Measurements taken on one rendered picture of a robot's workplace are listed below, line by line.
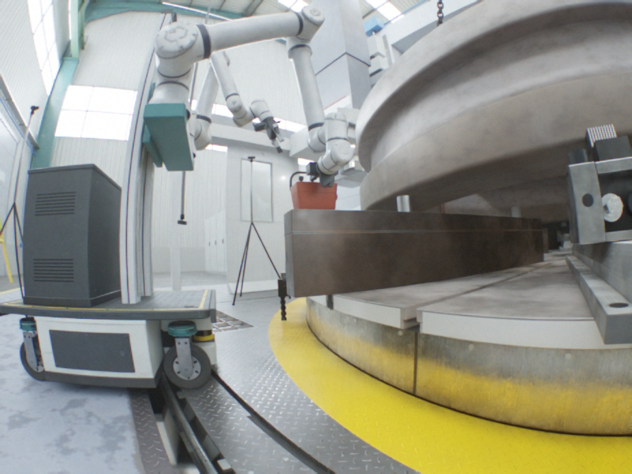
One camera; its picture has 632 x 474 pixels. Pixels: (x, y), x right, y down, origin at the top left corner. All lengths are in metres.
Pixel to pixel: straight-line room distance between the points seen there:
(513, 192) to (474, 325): 4.98
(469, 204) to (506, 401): 4.48
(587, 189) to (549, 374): 0.48
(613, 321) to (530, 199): 5.29
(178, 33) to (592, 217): 1.37
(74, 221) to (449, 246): 1.78
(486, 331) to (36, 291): 1.46
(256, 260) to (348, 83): 3.21
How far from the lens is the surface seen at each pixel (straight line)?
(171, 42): 1.09
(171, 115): 1.10
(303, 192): 1.24
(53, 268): 1.20
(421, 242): 1.52
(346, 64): 5.13
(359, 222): 1.32
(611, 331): 0.53
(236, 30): 1.19
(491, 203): 5.41
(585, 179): 0.88
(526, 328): 0.73
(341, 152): 1.03
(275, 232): 4.59
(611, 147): 1.00
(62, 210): 1.19
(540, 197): 5.80
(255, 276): 4.40
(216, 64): 1.85
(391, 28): 9.18
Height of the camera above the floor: 0.48
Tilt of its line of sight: 4 degrees up
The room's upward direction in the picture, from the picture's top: 3 degrees counter-clockwise
